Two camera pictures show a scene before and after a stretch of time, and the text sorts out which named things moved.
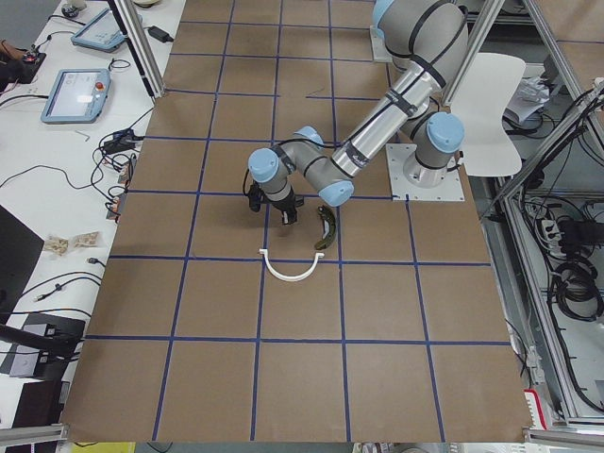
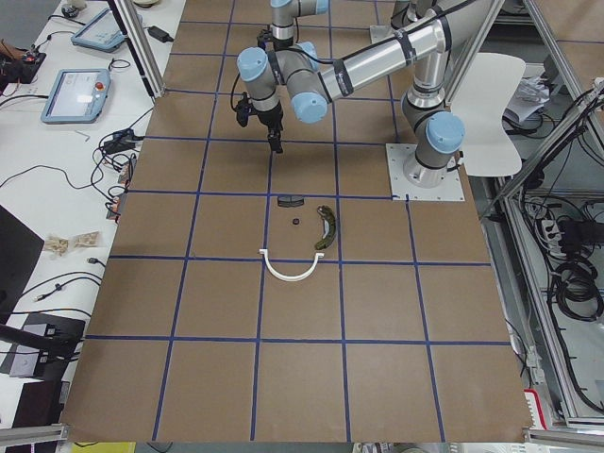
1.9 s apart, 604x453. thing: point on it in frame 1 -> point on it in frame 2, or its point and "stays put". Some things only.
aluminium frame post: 141,43 stays put
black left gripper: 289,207 -> 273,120
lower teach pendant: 102,33 stays put
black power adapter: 159,34 stays put
